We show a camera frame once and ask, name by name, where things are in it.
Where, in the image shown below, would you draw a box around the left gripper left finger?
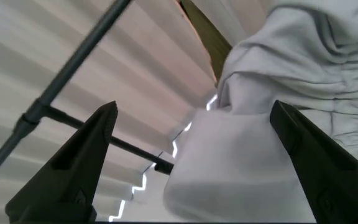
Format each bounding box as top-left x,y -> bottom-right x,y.
4,101 -> 119,222

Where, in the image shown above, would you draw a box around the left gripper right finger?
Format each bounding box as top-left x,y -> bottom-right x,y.
269,100 -> 358,222

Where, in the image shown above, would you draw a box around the pale grey shorts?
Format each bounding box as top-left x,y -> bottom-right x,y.
162,0 -> 358,222

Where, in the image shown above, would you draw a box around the green printed shirt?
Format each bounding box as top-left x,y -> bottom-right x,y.
178,0 -> 234,84

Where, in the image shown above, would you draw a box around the black clothes rack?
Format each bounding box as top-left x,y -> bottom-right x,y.
0,0 -> 175,191

